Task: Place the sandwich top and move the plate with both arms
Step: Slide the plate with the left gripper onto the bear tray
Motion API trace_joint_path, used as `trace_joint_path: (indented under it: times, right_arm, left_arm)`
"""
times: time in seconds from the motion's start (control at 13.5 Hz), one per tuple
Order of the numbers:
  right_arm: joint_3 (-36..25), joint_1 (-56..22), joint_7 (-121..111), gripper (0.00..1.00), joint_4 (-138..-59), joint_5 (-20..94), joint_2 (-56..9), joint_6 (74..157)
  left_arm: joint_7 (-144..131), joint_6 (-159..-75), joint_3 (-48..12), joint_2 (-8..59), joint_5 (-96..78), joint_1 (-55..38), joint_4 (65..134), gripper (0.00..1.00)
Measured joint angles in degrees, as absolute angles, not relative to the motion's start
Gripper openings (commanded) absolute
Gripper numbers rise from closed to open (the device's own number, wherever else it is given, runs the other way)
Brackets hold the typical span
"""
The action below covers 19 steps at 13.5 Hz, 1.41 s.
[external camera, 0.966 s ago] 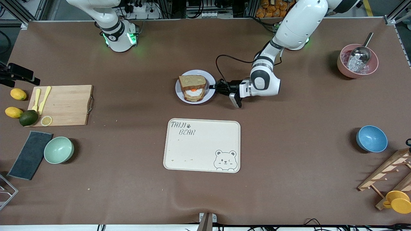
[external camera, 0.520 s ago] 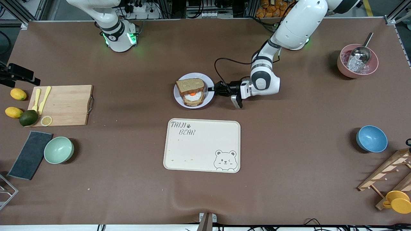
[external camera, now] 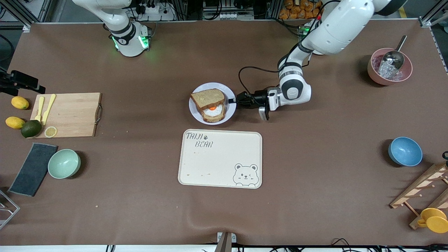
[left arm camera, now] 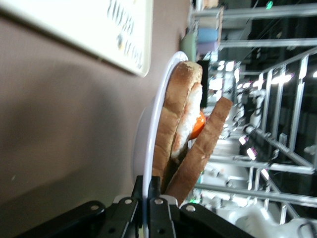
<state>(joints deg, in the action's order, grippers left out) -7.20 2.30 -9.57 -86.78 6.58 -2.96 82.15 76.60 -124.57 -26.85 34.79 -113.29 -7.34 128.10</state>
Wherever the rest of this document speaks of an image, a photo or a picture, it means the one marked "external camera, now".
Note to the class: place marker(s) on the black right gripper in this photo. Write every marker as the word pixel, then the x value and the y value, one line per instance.
pixel 3 81

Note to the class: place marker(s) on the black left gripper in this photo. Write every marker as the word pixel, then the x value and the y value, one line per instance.
pixel 258 97

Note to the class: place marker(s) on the white round plate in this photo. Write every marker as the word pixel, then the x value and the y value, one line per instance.
pixel 231 94

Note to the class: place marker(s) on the fried egg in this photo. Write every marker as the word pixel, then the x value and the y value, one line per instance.
pixel 214 112

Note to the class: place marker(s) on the plain brown bread slice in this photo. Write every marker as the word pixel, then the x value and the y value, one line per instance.
pixel 208 98

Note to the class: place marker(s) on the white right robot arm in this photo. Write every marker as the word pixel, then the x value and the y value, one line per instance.
pixel 131 42

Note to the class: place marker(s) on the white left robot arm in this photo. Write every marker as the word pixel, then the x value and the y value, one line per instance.
pixel 339 28

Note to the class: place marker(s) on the yellow lemon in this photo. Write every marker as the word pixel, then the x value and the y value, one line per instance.
pixel 14 123
pixel 20 103

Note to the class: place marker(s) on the yellow plastic fork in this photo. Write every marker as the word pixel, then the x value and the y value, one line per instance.
pixel 39 110

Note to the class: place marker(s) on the yellow plastic knife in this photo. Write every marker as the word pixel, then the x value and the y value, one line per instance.
pixel 48 108

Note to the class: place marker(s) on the green avocado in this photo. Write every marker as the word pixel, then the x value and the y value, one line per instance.
pixel 30 128

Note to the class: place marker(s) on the lemon slice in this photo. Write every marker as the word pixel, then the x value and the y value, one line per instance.
pixel 50 132

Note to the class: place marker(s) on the wooden cutting board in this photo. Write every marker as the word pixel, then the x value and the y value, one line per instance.
pixel 75 115

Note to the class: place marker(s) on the cream bear print tray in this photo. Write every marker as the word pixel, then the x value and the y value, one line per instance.
pixel 217 164

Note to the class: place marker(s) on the dark grey cloth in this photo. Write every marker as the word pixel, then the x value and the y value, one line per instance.
pixel 33 169

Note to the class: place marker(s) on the light green bowl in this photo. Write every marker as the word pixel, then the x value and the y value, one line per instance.
pixel 63 163

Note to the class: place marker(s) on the orange snack packs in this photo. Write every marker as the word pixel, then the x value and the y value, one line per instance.
pixel 301 10

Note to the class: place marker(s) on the white power strip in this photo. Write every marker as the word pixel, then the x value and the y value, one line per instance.
pixel 154 10

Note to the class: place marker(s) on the pink bowl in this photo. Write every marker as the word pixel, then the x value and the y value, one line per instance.
pixel 374 75

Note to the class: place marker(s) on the clear ice cubes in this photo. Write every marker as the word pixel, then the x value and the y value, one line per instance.
pixel 386 72

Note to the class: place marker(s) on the metal scoop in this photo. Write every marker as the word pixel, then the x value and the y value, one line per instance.
pixel 393 57

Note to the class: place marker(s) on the blue bowl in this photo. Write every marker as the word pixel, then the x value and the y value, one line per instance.
pixel 405 151

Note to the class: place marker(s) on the wooden peg rack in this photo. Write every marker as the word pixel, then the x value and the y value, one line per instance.
pixel 420 185

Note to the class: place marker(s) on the yellow cup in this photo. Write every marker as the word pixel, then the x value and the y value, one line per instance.
pixel 435 222

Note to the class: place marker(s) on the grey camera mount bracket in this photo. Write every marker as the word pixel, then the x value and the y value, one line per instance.
pixel 224 241

